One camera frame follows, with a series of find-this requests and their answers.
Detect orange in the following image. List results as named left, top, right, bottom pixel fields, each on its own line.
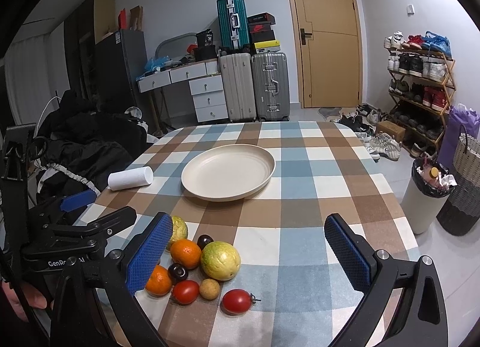
left=145, top=265, right=173, bottom=297
left=169, top=239, right=202, bottom=270

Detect dark plum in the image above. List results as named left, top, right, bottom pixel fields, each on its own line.
left=197, top=234, right=214, bottom=250
left=168, top=262, right=189, bottom=284

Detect small yellow-green guava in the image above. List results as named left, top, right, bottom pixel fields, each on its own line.
left=166, top=215, right=188, bottom=251

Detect red tomato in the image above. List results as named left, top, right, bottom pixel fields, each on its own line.
left=221, top=289, right=261, bottom=315
left=172, top=280, right=199, bottom=306

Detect small brown longan fruit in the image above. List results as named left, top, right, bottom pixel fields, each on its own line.
left=199, top=279, right=221, bottom=301

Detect large yellow-green guava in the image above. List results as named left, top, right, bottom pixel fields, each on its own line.
left=200, top=241, right=241, bottom=281

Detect person's left hand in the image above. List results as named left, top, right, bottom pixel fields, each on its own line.
left=1, top=280, right=49, bottom=324

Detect white paper towel roll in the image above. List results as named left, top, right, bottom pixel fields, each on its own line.
left=107, top=166, right=154, bottom=191

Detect black clothes pile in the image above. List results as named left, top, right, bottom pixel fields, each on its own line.
left=36, top=90, right=158, bottom=203

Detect checkered tablecloth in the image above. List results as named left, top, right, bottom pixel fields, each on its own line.
left=79, top=122, right=419, bottom=346

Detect white trash bin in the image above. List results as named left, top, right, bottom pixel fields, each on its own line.
left=400, top=157, right=457, bottom=235

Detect woven laundry basket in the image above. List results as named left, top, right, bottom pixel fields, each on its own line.
left=437, top=129, right=480, bottom=236

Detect grey sneakers on floor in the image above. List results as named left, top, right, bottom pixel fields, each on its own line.
left=370, top=132, right=401, bottom=161

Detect cream round plate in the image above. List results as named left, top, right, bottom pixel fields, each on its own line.
left=181, top=144, right=276, bottom=202

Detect black refrigerator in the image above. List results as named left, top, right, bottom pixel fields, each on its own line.
left=64, top=0, right=155, bottom=131

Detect cardboard box on floor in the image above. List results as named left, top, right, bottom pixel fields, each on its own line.
left=375, top=121, right=406, bottom=143

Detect white drawer desk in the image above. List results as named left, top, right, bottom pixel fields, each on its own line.
left=137, top=59, right=229, bottom=123

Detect purple bag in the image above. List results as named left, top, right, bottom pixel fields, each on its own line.
left=438, top=103, right=480, bottom=170

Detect wooden shoe rack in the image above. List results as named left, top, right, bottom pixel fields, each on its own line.
left=386, top=47, right=456, bottom=151

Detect beige suitcase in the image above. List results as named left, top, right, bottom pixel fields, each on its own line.
left=219, top=53, right=257, bottom=122

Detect silver suitcase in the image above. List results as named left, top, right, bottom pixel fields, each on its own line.
left=251, top=52, right=290, bottom=122

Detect teal suitcase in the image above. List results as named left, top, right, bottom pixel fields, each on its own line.
left=216, top=0, right=250, bottom=50

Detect stack of shoe boxes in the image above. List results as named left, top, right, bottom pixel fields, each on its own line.
left=247, top=13, right=281, bottom=55

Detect wooden door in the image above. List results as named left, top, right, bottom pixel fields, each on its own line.
left=289, top=0, right=363, bottom=108

